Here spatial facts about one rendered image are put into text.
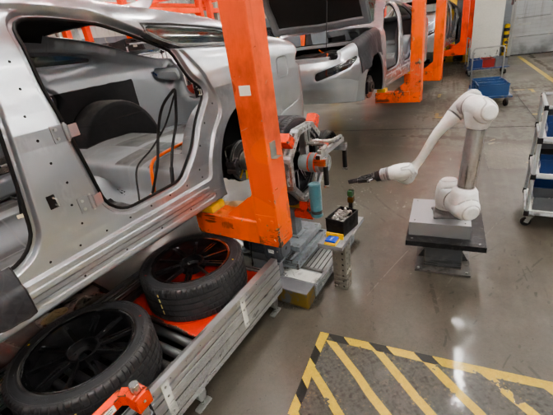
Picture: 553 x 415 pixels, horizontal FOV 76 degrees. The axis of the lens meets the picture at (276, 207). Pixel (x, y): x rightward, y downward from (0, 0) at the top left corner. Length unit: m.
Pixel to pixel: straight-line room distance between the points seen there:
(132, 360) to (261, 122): 1.29
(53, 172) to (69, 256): 0.39
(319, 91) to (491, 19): 9.41
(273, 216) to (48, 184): 1.14
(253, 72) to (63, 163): 0.97
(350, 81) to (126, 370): 4.23
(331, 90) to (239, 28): 3.20
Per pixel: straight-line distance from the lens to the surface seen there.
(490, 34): 13.81
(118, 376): 1.81
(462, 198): 2.49
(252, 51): 1.88
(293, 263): 2.73
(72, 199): 1.85
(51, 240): 1.84
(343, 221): 2.36
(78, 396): 1.82
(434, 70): 7.83
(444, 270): 2.90
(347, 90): 5.04
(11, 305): 1.82
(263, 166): 2.00
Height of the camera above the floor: 1.71
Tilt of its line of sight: 26 degrees down
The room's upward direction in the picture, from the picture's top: 8 degrees counter-clockwise
